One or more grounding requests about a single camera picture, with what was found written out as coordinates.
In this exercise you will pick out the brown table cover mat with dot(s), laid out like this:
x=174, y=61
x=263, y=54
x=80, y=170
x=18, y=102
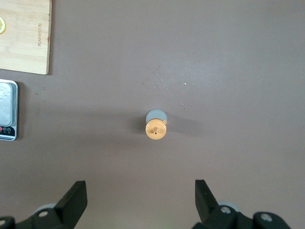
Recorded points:
x=190, y=59

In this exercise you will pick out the yellow lemon slice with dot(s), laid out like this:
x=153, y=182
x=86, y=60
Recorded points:
x=2, y=25

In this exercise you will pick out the orange-capped clear sauce bottle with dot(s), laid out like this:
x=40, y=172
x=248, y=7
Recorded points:
x=156, y=130

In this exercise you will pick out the silver digital kitchen scale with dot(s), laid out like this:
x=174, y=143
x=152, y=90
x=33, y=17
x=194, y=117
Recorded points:
x=6, y=107

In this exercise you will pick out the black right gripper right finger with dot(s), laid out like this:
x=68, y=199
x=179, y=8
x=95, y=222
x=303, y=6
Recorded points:
x=214, y=214

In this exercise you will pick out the wooden cutting board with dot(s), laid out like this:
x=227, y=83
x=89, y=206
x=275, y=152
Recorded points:
x=23, y=47

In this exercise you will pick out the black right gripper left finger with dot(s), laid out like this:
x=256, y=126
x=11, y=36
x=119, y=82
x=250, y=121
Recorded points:
x=59, y=214

